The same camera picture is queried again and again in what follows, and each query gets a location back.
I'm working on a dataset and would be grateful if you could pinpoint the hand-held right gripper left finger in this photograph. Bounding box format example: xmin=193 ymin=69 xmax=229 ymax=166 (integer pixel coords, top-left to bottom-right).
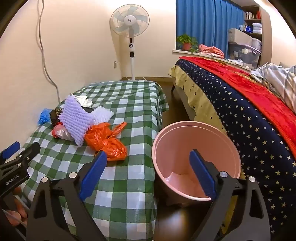
xmin=26 ymin=151 xmax=109 ymax=241

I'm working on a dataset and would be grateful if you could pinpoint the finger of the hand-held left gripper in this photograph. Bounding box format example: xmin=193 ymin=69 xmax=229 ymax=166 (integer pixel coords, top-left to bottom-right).
xmin=0 ymin=141 xmax=21 ymax=161
xmin=0 ymin=142 xmax=41 ymax=197

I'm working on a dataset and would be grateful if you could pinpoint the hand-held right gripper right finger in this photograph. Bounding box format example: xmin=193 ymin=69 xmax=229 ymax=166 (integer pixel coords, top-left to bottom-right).
xmin=185 ymin=149 xmax=271 ymax=241

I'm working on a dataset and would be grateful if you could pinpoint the orange plastic bag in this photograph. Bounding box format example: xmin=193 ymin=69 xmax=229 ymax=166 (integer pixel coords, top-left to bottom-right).
xmin=84 ymin=122 xmax=128 ymax=161

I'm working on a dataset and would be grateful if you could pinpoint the pink plastic bucket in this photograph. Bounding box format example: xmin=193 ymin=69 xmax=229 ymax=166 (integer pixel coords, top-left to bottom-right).
xmin=152 ymin=120 xmax=242 ymax=204

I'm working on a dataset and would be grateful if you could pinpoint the red plastic bag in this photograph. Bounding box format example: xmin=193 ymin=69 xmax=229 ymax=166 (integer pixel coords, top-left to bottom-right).
xmin=51 ymin=123 xmax=74 ymax=141

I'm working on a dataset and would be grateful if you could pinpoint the blue plastic shoe cover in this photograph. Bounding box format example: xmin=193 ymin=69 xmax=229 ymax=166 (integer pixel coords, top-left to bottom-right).
xmin=37 ymin=108 xmax=52 ymax=126

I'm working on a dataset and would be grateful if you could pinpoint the purple foam fruit net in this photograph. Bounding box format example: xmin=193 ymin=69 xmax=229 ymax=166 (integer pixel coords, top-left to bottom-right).
xmin=58 ymin=95 xmax=97 ymax=147

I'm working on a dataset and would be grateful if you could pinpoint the white foam fruit net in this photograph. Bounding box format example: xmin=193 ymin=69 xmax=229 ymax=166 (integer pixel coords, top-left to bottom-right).
xmin=91 ymin=106 xmax=114 ymax=124

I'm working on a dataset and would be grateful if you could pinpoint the person's left hand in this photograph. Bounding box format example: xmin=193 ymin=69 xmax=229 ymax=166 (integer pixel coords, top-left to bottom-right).
xmin=6 ymin=209 xmax=29 ymax=226

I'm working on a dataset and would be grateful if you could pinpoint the black plastic packet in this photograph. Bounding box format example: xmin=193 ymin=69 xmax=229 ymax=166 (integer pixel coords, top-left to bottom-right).
xmin=50 ymin=108 xmax=65 ymax=127

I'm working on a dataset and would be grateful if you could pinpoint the green checked tablecloth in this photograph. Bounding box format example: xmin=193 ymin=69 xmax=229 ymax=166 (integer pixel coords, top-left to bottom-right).
xmin=20 ymin=80 xmax=170 ymax=241

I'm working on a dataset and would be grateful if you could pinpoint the white paper bag green print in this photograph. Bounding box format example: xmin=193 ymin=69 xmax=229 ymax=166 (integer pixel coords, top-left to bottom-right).
xmin=74 ymin=95 xmax=93 ymax=108

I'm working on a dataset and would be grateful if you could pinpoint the red blanket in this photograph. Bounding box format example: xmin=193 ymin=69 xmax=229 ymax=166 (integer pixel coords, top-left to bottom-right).
xmin=179 ymin=56 xmax=296 ymax=158

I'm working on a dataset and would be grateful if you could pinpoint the striped duvet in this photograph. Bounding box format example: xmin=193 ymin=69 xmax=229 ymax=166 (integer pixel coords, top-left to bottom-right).
xmin=250 ymin=62 xmax=296 ymax=109

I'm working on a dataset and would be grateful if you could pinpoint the pink cloth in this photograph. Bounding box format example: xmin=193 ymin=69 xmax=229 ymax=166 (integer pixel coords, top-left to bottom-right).
xmin=198 ymin=44 xmax=225 ymax=58

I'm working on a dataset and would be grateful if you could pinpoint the clear plastic storage box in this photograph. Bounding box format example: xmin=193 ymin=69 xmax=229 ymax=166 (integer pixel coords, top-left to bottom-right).
xmin=228 ymin=42 xmax=261 ymax=69

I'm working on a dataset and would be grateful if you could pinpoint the potted green plant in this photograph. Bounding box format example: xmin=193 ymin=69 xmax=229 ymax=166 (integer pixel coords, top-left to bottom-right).
xmin=176 ymin=34 xmax=199 ymax=52

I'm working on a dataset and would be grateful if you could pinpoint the grey storage box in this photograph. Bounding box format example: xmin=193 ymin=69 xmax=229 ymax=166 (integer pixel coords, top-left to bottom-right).
xmin=228 ymin=28 xmax=252 ymax=45

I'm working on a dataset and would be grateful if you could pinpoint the blue curtain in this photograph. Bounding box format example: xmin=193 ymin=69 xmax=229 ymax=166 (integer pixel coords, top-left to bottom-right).
xmin=176 ymin=0 xmax=245 ymax=54

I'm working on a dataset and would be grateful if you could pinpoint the white standing fan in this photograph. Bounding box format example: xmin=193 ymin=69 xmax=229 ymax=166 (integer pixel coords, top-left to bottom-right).
xmin=110 ymin=5 xmax=150 ymax=81

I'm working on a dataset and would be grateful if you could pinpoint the wooden bookshelf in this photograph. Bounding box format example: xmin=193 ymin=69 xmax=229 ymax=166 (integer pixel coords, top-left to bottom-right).
xmin=240 ymin=5 xmax=272 ymax=67

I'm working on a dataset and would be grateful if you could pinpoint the wooden bed frame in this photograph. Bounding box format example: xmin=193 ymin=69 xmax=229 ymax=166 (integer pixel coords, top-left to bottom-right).
xmin=171 ymin=81 xmax=197 ymax=121

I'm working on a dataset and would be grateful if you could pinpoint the grey wall cable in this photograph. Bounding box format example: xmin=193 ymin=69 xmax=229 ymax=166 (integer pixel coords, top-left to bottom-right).
xmin=38 ymin=0 xmax=61 ymax=103

